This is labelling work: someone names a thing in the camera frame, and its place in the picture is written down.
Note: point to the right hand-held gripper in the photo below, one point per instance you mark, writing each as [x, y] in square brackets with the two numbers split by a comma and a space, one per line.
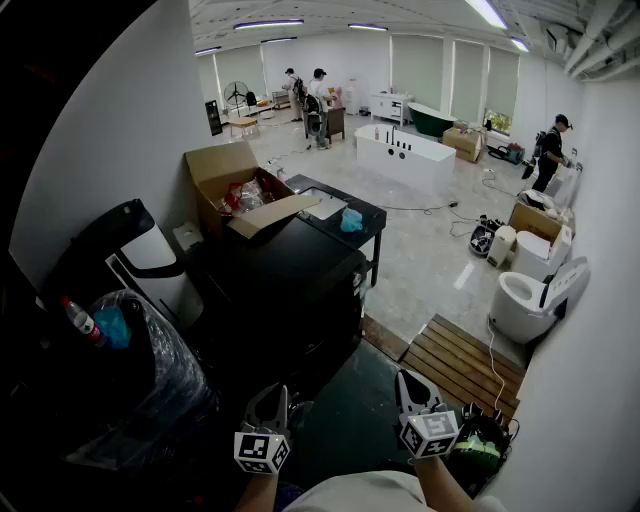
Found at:
[430, 432]

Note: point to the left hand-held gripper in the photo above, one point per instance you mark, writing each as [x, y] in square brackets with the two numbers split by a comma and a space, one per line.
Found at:
[255, 447]

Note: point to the black washing machine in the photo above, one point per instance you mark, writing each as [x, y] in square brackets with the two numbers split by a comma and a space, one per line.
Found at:
[280, 280]

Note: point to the person's right forearm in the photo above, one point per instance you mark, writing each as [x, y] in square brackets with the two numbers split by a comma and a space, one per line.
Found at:
[442, 480]

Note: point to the person's left forearm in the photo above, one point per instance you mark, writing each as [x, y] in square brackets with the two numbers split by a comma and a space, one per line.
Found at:
[255, 492]

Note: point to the wooden slat mat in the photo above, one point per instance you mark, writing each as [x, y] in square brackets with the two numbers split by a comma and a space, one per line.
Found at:
[460, 365]

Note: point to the black bag green stripe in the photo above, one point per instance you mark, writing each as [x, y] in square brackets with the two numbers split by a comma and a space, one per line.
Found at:
[480, 445]

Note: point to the person's white shirt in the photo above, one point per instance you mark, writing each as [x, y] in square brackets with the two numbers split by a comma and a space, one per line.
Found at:
[350, 492]

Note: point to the plastic-wrapped black appliance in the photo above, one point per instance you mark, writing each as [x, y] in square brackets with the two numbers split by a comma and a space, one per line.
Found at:
[150, 380]

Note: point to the white toilet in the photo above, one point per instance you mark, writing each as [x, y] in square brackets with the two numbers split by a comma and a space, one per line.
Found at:
[532, 252]
[520, 310]

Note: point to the black round device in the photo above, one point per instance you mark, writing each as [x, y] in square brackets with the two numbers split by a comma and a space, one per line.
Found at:
[481, 240]

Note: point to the blue cloth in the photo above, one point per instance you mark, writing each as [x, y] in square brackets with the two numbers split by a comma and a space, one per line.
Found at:
[114, 327]

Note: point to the black sink table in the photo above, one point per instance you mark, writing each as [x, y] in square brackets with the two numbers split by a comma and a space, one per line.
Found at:
[372, 220]

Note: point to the teal cloth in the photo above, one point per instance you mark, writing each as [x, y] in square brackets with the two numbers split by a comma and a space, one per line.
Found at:
[351, 220]

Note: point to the small white box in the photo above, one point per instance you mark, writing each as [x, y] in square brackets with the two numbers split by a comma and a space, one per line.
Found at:
[187, 235]

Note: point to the black and white appliance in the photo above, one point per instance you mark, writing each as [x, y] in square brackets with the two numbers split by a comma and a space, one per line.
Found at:
[145, 250]

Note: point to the water bottle red label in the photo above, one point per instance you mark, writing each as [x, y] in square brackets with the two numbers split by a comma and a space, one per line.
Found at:
[82, 322]

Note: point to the cardboard box white contents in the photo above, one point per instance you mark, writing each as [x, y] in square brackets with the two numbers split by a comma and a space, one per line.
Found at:
[530, 220]

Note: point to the clear plastic bag red items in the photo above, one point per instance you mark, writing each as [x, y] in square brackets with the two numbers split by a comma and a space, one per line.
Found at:
[245, 197]

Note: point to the white bathtub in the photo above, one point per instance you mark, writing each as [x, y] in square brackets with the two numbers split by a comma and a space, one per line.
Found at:
[405, 160]

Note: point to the open cardboard box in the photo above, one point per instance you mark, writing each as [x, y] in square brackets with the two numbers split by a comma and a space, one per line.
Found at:
[220, 165]

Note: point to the red vacuum cleaner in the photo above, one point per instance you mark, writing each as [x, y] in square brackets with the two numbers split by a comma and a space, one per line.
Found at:
[515, 152]

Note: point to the green bathtub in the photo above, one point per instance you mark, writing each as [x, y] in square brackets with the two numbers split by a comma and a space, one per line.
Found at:
[430, 122]

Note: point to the brown wooden desk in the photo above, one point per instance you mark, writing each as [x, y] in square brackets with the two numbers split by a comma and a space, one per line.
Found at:
[336, 122]

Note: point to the small wooden table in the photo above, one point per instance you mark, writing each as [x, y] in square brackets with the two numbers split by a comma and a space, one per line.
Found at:
[243, 122]

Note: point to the white vanity cabinet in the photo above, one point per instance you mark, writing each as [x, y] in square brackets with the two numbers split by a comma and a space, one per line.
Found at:
[390, 107]

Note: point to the black shelf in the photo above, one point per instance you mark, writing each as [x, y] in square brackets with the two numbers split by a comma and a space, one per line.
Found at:
[213, 117]

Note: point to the white water dispenser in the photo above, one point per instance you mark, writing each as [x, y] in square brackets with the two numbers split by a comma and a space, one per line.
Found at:
[351, 95]

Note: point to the black standing fan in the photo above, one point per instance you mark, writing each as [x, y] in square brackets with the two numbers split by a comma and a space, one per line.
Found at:
[235, 94]

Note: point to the ceiling light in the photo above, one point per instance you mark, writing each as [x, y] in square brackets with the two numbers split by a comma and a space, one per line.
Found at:
[269, 24]
[520, 45]
[368, 27]
[487, 12]

